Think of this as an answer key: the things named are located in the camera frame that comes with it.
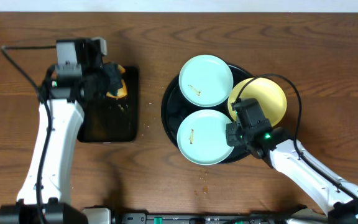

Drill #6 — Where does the green and yellow sponge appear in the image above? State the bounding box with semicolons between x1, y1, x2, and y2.
103;62;127;99

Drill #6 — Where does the yellow plate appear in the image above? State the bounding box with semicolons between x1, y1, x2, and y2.
240;78;287;127

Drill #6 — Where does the light blue plate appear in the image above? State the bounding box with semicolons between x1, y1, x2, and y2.
177;110;234;166
178;55;234;108

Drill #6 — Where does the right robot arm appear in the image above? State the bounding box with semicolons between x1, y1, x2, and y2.
226;120;358;223

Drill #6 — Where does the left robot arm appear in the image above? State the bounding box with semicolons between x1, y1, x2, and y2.
0;37;124;223

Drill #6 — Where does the black rectangular tray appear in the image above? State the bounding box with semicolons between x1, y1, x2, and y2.
77;66;139;142

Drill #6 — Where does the round black tray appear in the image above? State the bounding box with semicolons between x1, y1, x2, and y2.
161;63;253;164

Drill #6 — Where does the right black cable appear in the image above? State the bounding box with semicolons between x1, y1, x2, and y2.
234;73;358;218

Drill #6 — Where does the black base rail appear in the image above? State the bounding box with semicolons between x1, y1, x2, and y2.
82;206;335;224

